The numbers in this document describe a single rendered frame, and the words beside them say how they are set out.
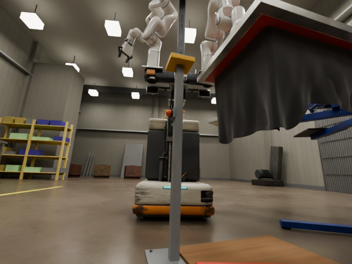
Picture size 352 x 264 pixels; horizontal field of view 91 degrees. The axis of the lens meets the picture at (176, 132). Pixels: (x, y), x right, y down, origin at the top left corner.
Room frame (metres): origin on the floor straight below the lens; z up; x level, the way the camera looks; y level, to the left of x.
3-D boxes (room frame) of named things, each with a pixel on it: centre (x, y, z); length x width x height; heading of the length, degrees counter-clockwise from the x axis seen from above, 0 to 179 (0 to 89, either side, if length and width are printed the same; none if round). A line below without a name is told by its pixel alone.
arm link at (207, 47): (1.25, -0.25, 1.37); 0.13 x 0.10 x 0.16; 101
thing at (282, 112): (0.65, -0.59, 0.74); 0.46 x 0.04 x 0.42; 105
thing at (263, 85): (0.78, -0.30, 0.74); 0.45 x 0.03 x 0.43; 15
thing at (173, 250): (0.83, -0.01, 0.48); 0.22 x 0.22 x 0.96; 15
